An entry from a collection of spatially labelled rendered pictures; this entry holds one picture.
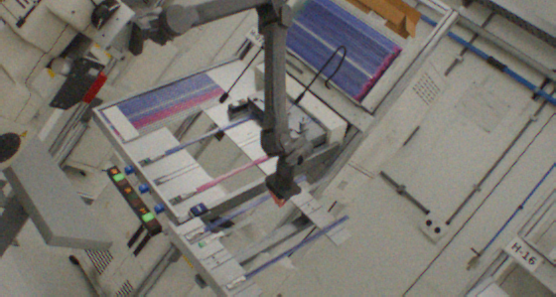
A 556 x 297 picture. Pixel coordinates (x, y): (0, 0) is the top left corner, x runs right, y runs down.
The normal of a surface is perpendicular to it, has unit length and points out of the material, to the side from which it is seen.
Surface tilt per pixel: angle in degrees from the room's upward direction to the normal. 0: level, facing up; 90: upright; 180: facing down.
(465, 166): 90
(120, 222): 90
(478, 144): 90
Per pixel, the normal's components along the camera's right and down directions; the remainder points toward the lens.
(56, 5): -0.25, -0.22
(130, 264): -0.51, -0.26
